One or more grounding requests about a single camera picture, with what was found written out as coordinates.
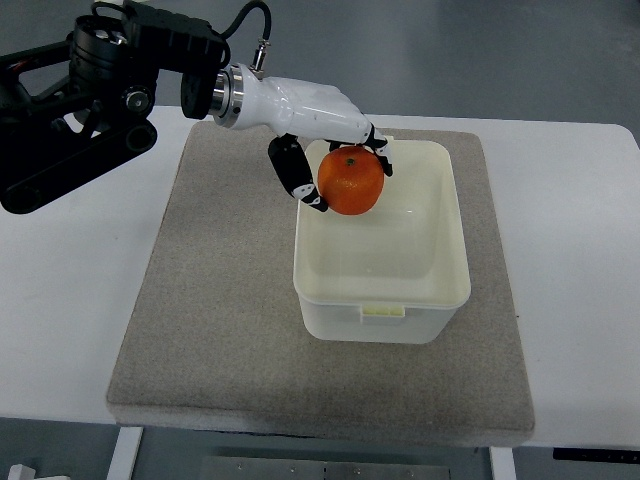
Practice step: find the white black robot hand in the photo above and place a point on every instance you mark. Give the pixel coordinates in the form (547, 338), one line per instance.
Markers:
(292, 109)

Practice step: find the orange fruit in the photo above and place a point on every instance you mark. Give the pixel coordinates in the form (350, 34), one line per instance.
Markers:
(350, 179)

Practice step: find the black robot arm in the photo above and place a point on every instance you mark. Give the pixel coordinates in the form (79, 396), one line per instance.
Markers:
(74, 110)

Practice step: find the white plastic box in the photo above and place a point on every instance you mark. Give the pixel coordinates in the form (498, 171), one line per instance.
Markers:
(395, 274)

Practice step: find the grey felt mat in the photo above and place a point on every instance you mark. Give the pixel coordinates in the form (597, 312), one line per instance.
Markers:
(216, 340)

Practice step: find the white left table leg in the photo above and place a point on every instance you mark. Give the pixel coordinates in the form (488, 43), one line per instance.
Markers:
(125, 453)

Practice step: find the white table leg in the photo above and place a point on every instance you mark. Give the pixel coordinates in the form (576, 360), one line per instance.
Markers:
(502, 463)
(125, 453)

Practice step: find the white right table leg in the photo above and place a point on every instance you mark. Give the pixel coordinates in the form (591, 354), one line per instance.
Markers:
(502, 463)

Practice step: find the black table control panel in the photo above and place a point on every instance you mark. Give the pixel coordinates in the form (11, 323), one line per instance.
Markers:
(597, 455)

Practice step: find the white object bottom left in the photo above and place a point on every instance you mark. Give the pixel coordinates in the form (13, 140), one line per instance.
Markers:
(21, 472)

